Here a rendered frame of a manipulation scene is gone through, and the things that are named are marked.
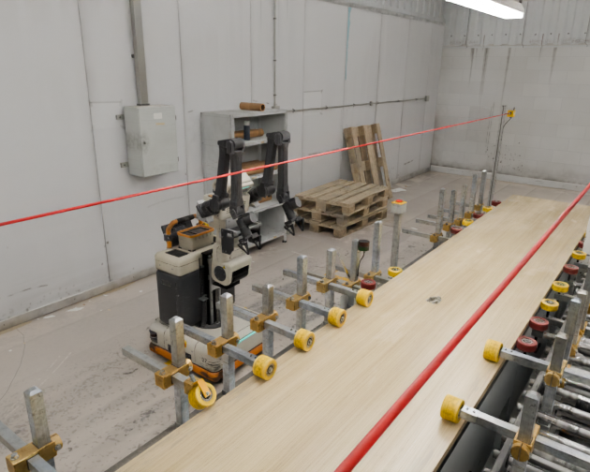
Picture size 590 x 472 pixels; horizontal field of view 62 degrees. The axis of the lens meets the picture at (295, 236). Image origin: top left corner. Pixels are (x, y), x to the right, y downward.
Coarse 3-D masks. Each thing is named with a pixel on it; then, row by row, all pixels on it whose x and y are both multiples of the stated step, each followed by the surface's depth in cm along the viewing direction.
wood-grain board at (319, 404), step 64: (448, 256) 306; (512, 256) 308; (384, 320) 226; (448, 320) 227; (512, 320) 228; (256, 384) 179; (320, 384) 180; (384, 384) 180; (448, 384) 181; (192, 448) 149; (256, 448) 149; (320, 448) 150; (384, 448) 150; (448, 448) 151
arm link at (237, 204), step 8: (232, 144) 264; (232, 152) 265; (240, 152) 269; (232, 160) 270; (240, 160) 270; (232, 168) 271; (240, 168) 272; (232, 176) 273; (240, 176) 273; (232, 184) 275; (240, 184) 275; (232, 192) 276; (240, 192) 276; (232, 200) 277; (240, 200) 278; (232, 208) 278; (240, 208) 280
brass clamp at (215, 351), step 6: (234, 336) 197; (210, 342) 193; (216, 342) 193; (222, 342) 193; (228, 342) 194; (234, 342) 198; (210, 348) 192; (216, 348) 190; (222, 348) 192; (210, 354) 192; (216, 354) 190; (222, 354) 193
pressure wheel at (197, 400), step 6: (210, 384) 168; (192, 390) 167; (198, 390) 165; (210, 390) 168; (192, 396) 165; (198, 396) 163; (210, 396) 167; (192, 402) 165; (198, 402) 163; (204, 402) 164; (210, 402) 165; (198, 408) 166
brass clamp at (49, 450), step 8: (56, 440) 142; (24, 448) 138; (32, 448) 138; (40, 448) 138; (48, 448) 140; (56, 448) 141; (8, 456) 135; (24, 456) 135; (32, 456) 136; (40, 456) 138; (48, 456) 140; (8, 464) 134; (16, 464) 133; (24, 464) 135
